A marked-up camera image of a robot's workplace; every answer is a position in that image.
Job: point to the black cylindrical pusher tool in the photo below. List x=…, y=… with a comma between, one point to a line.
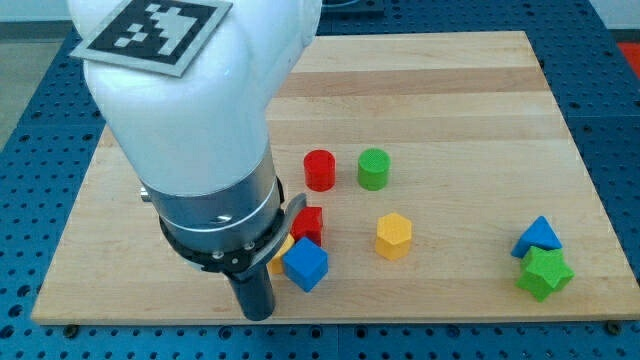
x=254, y=294

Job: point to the red star block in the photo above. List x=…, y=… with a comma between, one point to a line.
x=309, y=224

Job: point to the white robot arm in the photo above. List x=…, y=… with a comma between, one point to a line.
x=184, y=87

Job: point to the green star block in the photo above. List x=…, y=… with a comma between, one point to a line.
x=543, y=272

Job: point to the yellow block behind pusher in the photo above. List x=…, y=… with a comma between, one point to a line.
x=276, y=264

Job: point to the blue cube block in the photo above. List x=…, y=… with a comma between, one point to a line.
x=306, y=264

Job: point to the red cylinder block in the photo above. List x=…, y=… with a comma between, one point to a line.
x=319, y=170

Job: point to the yellow hexagon block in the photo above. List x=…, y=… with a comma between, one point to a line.
x=393, y=236

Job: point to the green cylinder block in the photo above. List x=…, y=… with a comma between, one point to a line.
x=373, y=169

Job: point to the light wooden board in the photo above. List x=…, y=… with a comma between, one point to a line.
x=479, y=149

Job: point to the black white fiducial marker tag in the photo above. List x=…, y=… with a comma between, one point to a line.
x=159, y=36

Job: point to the blue triangle block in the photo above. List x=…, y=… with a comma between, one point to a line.
x=539, y=234

